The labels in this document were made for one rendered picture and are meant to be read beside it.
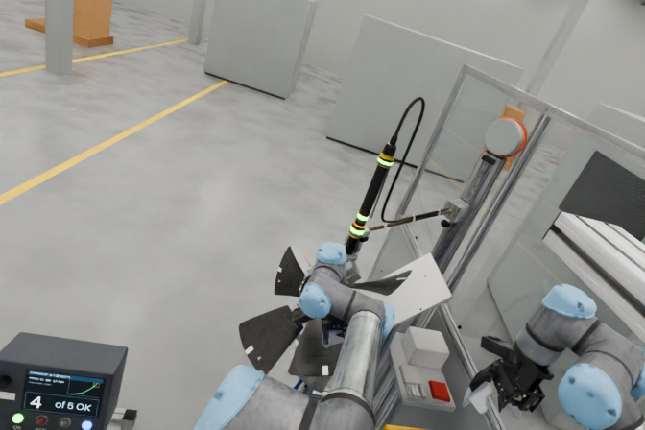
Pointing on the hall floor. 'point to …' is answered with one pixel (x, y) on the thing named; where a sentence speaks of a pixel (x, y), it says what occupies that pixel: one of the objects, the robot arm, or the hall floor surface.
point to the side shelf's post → (389, 412)
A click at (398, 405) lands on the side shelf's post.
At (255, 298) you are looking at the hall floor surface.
